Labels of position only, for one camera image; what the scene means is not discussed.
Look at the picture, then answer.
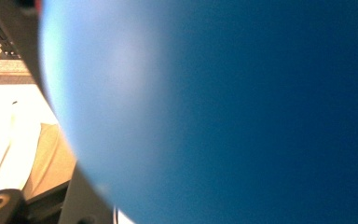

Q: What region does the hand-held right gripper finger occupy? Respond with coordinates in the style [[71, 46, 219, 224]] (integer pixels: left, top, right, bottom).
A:
[[57, 161, 117, 224]]

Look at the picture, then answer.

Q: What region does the blue bottle with white cap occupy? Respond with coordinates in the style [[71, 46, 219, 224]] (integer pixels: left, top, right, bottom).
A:
[[38, 0, 358, 224]]

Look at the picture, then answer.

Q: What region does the grey floor mat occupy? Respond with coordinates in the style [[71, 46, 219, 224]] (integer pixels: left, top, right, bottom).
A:
[[0, 40, 34, 86]]

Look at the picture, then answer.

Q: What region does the white paper sheet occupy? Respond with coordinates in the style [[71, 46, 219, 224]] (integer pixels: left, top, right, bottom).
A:
[[0, 83, 59, 195]]

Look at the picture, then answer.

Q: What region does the black metal post with brackets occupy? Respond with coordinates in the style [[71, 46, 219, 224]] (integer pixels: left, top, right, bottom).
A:
[[0, 0, 49, 97]]

